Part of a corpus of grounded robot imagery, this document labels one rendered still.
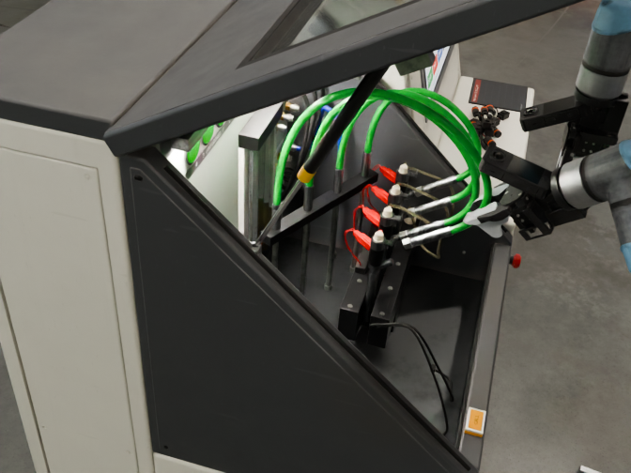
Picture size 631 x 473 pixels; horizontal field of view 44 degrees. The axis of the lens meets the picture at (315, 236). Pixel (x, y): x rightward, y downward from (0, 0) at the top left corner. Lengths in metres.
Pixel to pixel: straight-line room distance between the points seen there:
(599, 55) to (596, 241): 2.28
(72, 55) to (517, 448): 1.91
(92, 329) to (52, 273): 0.12
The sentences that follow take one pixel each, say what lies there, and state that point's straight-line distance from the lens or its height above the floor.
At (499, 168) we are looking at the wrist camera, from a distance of 1.26.
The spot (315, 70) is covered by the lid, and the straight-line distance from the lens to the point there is 0.89.
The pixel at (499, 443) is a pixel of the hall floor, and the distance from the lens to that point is 2.64.
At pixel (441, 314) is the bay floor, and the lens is 1.77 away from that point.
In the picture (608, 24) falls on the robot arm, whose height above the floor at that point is 1.57.
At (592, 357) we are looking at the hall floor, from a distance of 3.02.
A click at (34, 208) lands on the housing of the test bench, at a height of 1.32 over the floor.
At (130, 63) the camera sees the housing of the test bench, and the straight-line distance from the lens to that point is 1.20.
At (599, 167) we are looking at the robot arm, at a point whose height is 1.43.
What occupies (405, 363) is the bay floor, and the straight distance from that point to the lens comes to 1.65.
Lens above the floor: 2.03
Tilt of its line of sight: 38 degrees down
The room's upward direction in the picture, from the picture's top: 4 degrees clockwise
